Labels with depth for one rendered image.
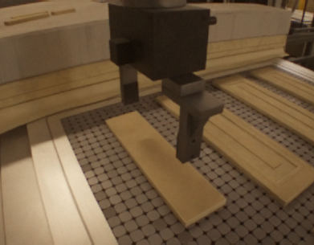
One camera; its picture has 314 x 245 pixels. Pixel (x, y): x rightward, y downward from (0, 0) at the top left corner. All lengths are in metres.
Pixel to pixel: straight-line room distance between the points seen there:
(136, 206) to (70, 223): 0.17
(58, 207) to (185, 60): 0.46
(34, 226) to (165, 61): 0.50
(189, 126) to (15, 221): 0.50
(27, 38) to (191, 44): 0.68
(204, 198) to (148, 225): 0.15
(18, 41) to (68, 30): 0.20
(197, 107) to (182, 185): 0.27
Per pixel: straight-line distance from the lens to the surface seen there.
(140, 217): 0.60
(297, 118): 1.05
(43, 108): 1.08
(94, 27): 1.05
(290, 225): 0.66
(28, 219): 0.69
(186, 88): 0.46
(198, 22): 0.49
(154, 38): 0.44
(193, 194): 0.62
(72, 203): 0.65
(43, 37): 1.01
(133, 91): 0.75
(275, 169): 0.75
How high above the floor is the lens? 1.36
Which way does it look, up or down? 33 degrees down
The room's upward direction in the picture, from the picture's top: straight up
